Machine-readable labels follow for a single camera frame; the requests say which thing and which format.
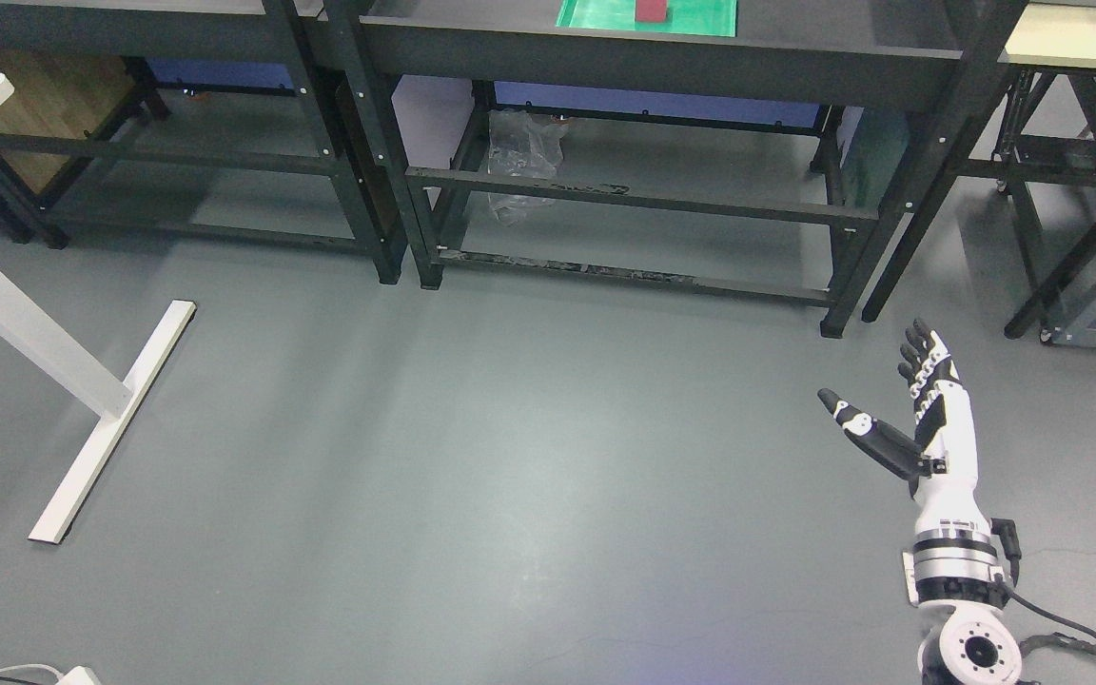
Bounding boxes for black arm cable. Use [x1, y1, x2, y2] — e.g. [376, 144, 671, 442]
[990, 520, 1096, 685]

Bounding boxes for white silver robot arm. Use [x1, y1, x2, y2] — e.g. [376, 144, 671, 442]
[901, 528, 1023, 684]

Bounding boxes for white power strip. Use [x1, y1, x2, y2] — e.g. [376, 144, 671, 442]
[56, 666, 103, 685]

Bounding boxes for black left shelf rack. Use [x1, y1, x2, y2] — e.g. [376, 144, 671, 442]
[0, 1, 407, 284]

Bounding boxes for pink block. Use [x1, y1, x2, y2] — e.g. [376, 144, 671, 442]
[633, 0, 670, 25]

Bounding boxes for clear plastic bag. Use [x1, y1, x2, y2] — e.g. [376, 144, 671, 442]
[486, 111, 570, 225]

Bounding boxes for green tray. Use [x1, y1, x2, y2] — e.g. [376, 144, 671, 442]
[556, 1, 739, 36]

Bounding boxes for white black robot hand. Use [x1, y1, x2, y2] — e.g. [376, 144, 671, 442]
[817, 318, 990, 535]

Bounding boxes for black metal shelf rack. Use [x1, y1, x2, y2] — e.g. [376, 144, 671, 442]
[310, 1, 1027, 339]

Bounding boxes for white standing desk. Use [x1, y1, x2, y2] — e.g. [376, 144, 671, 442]
[0, 70, 197, 546]

